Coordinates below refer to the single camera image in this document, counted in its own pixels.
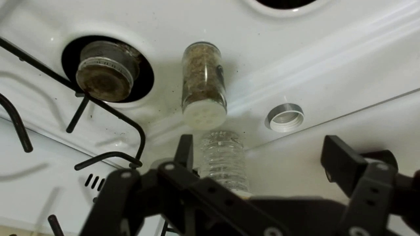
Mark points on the large black stove grate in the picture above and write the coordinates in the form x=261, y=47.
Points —
x=140, y=132

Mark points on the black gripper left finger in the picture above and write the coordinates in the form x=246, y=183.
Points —
x=184, y=197

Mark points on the clear plastic bottle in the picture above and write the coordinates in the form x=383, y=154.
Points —
x=224, y=158

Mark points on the white gas stove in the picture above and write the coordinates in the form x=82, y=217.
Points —
x=329, y=57

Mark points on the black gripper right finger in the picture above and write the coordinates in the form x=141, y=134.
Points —
x=376, y=192

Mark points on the narrow black stove grate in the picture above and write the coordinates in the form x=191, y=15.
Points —
x=56, y=225

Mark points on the round gas burner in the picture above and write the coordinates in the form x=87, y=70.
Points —
x=106, y=74
x=284, y=2

